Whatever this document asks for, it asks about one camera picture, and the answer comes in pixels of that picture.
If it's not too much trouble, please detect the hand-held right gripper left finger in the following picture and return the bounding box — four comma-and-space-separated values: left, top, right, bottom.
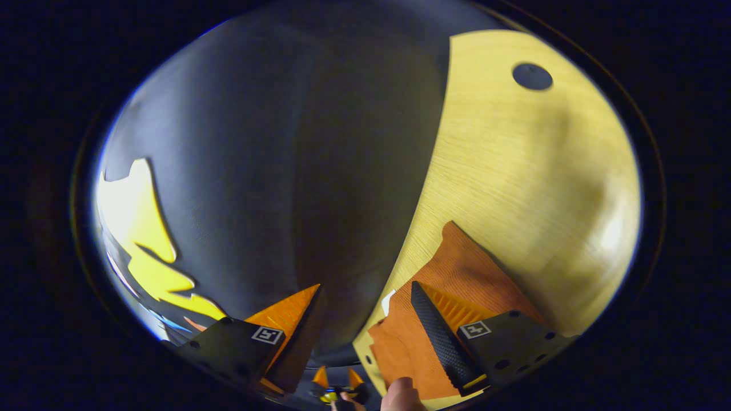
175, 283, 324, 396

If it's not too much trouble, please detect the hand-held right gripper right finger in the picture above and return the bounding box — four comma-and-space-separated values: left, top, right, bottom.
411, 280, 576, 398

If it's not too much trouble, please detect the orange corduroy shirt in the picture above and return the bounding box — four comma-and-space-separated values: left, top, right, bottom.
367, 221, 546, 401

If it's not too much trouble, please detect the black backdrop cloth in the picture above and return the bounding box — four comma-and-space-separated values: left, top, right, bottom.
94, 9, 453, 400

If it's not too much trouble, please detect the black table cable grommet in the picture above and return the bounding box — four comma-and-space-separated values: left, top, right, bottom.
512, 63, 554, 91

